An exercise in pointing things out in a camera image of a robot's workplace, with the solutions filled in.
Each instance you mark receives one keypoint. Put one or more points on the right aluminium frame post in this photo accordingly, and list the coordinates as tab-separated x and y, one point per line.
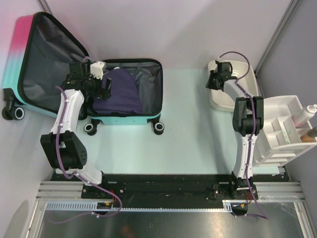
288	14

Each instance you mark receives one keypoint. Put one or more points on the pink teal gradient bottle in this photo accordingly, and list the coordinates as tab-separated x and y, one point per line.
304	115

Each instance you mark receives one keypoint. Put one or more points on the cream plastic basin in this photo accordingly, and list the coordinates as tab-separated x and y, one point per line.
225	101

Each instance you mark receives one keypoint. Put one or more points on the aluminium frame post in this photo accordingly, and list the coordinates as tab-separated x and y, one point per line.
288	14
44	6

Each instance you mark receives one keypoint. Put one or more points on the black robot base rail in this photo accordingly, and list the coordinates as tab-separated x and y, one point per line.
152	200

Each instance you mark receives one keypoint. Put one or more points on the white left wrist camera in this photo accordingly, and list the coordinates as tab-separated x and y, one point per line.
97	69

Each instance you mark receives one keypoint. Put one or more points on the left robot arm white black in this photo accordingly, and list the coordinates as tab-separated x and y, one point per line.
62	147

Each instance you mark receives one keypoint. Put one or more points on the left aluminium frame post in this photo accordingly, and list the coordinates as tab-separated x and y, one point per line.
44	6

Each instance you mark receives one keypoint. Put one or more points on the white divided organizer tray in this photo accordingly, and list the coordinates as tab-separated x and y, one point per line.
279	142

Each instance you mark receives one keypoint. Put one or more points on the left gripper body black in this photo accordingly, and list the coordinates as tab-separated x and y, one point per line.
95	89

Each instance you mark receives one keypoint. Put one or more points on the dark purple garment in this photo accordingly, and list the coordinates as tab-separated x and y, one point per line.
124	98

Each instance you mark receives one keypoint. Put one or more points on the aluminium extrusion crossbar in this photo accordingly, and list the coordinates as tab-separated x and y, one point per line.
262	191

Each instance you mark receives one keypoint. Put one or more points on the white slotted cable duct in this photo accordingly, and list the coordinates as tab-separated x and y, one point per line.
102	206

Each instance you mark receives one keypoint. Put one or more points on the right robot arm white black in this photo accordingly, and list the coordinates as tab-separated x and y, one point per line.
248	114

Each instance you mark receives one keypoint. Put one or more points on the pink and teal children's suitcase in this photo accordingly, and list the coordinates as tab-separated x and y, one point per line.
40	53

